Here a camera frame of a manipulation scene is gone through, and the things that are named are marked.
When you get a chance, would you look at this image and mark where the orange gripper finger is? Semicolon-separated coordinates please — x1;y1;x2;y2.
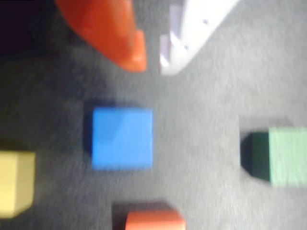
54;0;147;72

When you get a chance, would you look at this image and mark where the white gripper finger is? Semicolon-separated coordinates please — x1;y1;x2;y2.
159;0;240;76

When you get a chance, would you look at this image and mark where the orange wooden cube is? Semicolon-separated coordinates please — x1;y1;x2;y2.
111;203;187;230

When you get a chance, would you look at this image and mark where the blue wooden cube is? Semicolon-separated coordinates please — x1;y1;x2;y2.
83;105;154;171

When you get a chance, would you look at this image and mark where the green wooden cube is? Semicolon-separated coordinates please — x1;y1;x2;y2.
241;126;307;189

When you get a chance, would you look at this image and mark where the yellow wooden cube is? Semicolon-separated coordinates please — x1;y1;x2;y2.
0;150;36;219

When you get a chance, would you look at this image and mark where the black table mat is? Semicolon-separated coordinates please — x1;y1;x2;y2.
0;0;307;230

